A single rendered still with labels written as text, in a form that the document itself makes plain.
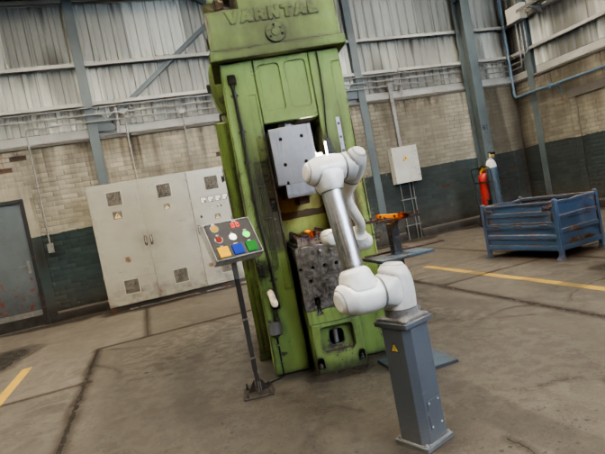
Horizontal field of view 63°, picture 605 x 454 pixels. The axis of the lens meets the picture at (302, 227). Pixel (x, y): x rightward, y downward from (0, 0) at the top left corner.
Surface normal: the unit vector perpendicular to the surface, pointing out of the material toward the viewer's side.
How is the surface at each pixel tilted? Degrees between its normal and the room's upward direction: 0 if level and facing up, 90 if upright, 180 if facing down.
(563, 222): 90
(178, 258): 90
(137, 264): 90
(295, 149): 90
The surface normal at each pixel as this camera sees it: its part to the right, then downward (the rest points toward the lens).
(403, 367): -0.77, 0.18
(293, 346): 0.13, 0.03
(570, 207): 0.40, -0.02
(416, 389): -0.11, 0.07
